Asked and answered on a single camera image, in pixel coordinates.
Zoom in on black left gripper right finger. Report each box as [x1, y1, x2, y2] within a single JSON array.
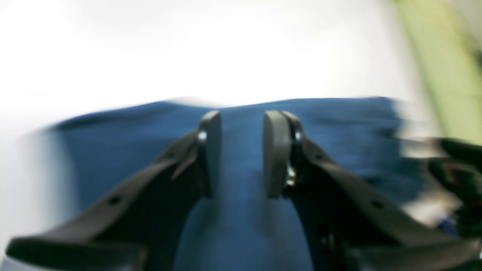
[[263, 110, 481, 271]]

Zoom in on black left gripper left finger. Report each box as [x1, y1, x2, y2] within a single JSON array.
[[6, 110, 221, 271]]

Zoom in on dark blue t-shirt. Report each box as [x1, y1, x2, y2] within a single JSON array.
[[51, 97, 423, 271]]

